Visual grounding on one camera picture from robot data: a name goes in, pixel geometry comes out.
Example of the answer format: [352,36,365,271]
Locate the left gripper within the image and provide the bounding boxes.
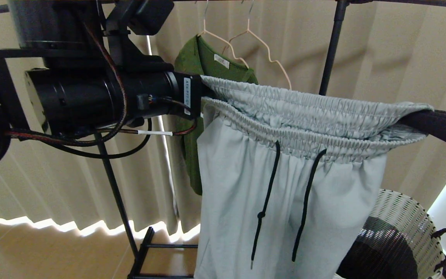
[25,55,202,134]

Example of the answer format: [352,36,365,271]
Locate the pink clothes hanger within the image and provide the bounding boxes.
[222,0,293,91]
[197,0,250,69]

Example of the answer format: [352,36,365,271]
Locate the pale grey shorts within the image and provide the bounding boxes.
[194,75,434,279]

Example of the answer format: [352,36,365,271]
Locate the black clothes rack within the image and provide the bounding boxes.
[0,0,446,279]

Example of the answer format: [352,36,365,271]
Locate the white laundry basket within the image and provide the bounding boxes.
[333,189,446,279]

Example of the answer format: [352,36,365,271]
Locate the green long-sleeved shirt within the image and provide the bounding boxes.
[174,35,259,196]

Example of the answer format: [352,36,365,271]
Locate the black cable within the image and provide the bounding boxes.
[51,116,153,160]

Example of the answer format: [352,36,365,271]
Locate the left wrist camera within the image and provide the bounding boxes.
[105,0,175,74]

